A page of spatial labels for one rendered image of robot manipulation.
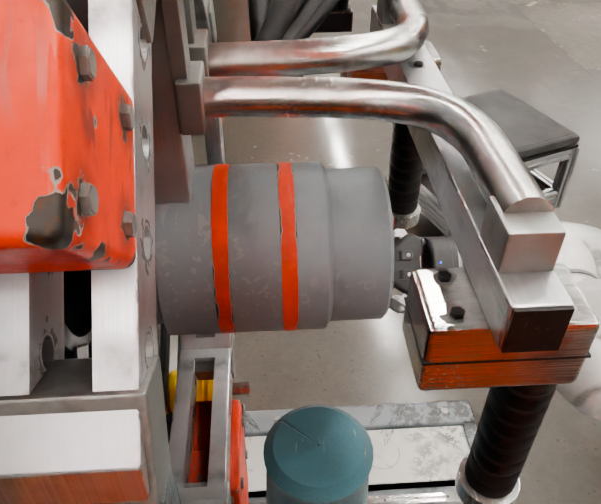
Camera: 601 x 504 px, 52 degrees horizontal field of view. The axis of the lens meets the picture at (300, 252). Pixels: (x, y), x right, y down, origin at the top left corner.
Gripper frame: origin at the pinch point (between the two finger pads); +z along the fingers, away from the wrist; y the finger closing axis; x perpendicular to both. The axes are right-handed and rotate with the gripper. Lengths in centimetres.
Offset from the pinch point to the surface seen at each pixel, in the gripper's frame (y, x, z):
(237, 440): -19.7, 10.6, 8.6
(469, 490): -18.6, 37.0, -9.8
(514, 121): 46, -88, -66
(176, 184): 4.1, 38.1, 10.3
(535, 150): 35, -79, -67
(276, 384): -23, -67, 5
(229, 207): 2.5, 37.1, 6.6
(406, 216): 4.7, 13.6, -11.5
